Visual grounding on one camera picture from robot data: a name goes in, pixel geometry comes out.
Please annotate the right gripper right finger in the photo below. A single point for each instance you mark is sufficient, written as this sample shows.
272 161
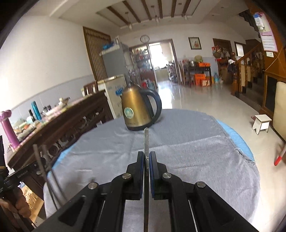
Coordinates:
193 207

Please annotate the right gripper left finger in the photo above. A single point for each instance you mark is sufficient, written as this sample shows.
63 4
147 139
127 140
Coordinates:
100 207

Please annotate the dark chopstick two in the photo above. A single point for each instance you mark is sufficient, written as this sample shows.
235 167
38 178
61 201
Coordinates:
43 173

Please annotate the dark chopstick three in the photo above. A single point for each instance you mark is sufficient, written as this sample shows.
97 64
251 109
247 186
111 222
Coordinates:
46 153

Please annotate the person's left hand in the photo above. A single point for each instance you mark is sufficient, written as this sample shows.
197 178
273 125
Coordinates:
21 206

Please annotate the dark carved wooden sideboard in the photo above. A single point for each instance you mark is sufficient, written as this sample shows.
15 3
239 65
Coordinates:
62 130

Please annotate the grey table cloth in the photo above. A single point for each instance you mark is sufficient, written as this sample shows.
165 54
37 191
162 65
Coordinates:
192 145

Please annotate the purple thermos bottle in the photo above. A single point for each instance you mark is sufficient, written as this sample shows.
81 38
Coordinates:
8 129

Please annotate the teal thermos bottle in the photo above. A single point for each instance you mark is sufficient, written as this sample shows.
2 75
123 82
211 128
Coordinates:
36 111

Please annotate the gold electric kettle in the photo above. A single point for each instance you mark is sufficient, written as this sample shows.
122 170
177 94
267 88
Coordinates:
141 107

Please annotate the small white stool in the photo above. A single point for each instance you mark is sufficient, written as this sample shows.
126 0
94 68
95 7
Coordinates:
261 122

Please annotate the dark wooden chair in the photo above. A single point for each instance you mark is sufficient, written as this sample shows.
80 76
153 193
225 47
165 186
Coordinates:
90 88

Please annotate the beige sofa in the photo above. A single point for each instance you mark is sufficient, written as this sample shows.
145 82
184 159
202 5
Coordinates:
279 116

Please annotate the white chest freezer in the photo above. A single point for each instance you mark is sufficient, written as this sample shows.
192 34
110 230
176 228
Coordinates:
113 87

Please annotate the dark side table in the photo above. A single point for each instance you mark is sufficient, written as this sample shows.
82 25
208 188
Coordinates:
198 74

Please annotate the wooden staircase railing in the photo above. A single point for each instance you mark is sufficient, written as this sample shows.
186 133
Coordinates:
247 70

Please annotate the grey refrigerator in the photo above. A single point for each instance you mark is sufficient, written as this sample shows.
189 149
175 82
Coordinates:
118 60

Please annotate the framed wall picture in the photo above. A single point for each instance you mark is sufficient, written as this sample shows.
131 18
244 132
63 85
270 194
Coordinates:
195 43

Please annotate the round wall clock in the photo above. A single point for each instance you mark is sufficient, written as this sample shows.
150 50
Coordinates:
144 39

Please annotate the wall calendar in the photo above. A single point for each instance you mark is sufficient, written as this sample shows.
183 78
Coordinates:
265 31

